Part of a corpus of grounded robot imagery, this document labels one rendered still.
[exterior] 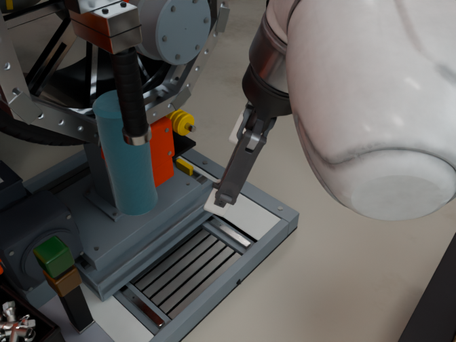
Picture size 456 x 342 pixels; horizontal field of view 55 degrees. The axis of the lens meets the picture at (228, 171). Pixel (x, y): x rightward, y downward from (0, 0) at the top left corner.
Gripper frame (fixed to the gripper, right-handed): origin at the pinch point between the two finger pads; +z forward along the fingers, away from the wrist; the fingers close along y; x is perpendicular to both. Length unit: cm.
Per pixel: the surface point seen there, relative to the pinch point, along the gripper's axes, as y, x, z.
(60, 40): 23.2, 37.9, 11.6
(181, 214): 32, 2, 68
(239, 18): 214, 12, 114
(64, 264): -16.5, 16.8, 14.5
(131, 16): 5.5, 19.5, -14.3
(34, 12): 21.1, 41.7, 5.7
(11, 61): 6.9, 37.5, 4.2
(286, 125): 105, -28, 83
